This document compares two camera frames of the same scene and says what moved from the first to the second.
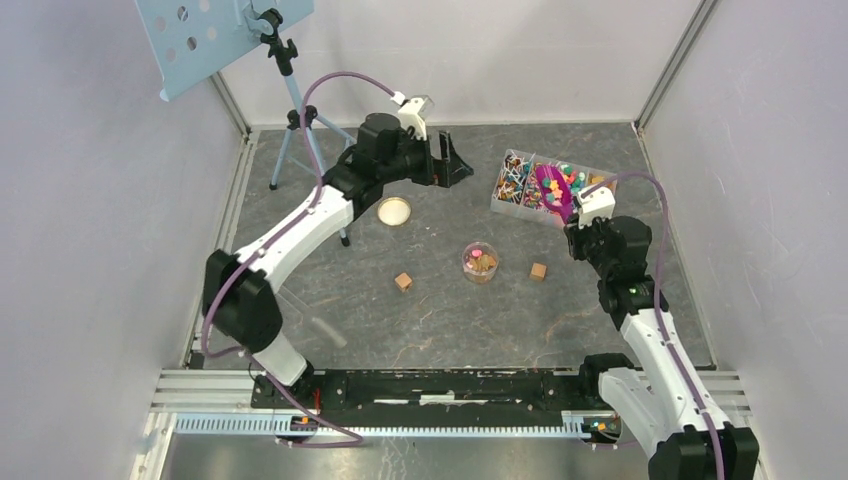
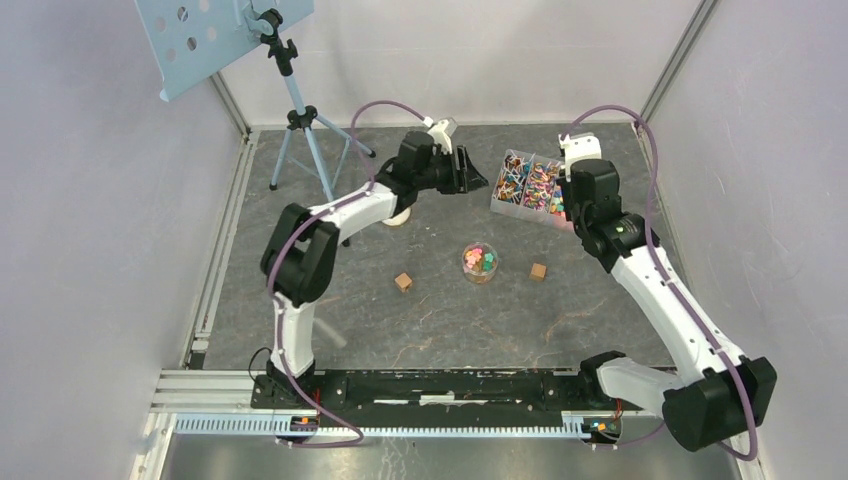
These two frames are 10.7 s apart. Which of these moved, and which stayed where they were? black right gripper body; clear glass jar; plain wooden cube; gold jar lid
Moved: black right gripper body
Stayed: gold jar lid; plain wooden cube; clear glass jar
